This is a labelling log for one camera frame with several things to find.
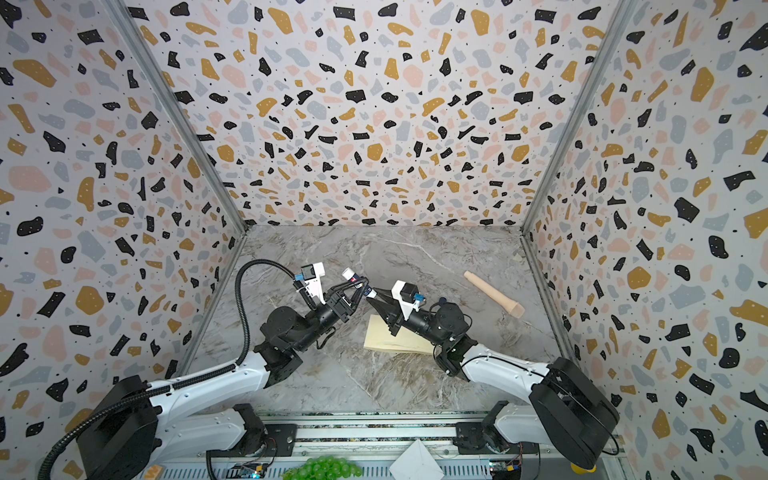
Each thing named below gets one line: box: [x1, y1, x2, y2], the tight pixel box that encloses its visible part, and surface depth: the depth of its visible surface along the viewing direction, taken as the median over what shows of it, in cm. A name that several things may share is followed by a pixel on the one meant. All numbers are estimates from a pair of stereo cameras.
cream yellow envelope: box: [364, 314, 434, 355], surface depth 92 cm
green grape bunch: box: [282, 455, 364, 480], surface depth 69 cm
